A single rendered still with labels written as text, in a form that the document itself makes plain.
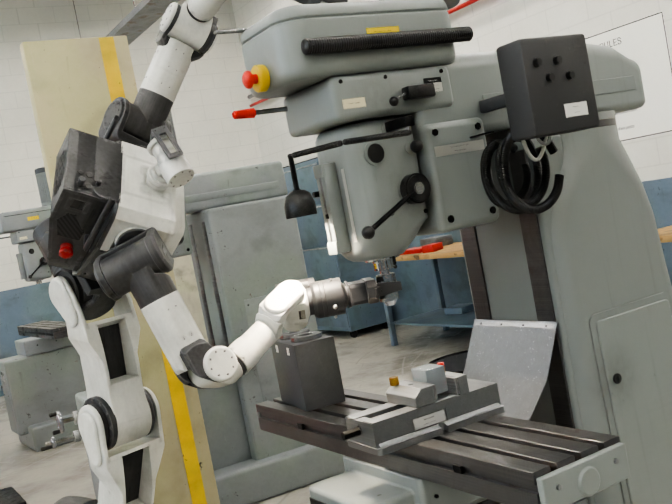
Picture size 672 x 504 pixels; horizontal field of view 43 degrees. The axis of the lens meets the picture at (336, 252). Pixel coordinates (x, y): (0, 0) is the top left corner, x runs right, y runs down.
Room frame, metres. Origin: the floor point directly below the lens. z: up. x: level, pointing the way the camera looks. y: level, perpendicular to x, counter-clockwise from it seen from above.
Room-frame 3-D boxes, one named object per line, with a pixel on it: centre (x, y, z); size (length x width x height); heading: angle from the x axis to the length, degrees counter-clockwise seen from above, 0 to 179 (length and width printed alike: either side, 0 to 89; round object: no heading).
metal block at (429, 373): (1.96, -0.16, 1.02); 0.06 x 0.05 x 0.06; 28
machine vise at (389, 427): (1.95, -0.13, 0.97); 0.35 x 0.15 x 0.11; 118
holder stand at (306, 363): (2.46, 0.15, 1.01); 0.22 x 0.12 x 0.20; 22
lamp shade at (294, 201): (1.96, 0.06, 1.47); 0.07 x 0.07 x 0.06
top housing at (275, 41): (2.06, -0.12, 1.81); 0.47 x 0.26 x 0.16; 120
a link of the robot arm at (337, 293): (2.04, -0.01, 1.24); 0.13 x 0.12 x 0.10; 5
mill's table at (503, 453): (2.10, -0.07, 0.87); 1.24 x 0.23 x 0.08; 30
